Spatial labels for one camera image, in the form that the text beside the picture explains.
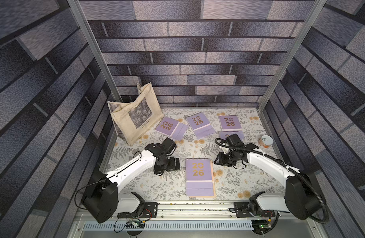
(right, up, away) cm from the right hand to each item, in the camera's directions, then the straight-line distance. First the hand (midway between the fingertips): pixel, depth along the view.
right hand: (216, 161), depth 85 cm
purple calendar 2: (-25, +18, +21) cm, 37 cm away
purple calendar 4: (+16, +22, +24) cm, 36 cm away
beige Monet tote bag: (-47, +31, +11) cm, 58 cm away
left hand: (-25, -2, -5) cm, 26 cm away
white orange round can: (+34, +10, +9) cm, 37 cm away
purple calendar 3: (-6, +20, +23) cm, 31 cm away
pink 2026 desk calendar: (-2, -17, -7) cm, 18 cm away
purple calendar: (-10, -8, -2) cm, 14 cm away
